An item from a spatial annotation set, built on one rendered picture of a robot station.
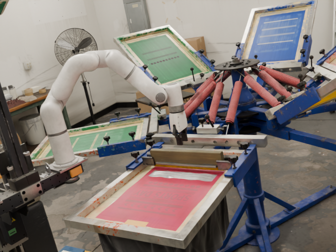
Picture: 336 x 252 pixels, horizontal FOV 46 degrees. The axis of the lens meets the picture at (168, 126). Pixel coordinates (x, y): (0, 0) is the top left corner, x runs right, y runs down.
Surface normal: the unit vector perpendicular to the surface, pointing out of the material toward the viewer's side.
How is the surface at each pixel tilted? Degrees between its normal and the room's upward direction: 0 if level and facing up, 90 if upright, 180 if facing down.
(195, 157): 90
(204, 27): 90
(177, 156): 90
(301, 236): 0
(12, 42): 90
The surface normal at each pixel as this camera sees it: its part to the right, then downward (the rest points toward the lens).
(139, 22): -0.49, 0.35
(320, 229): -0.18, -0.94
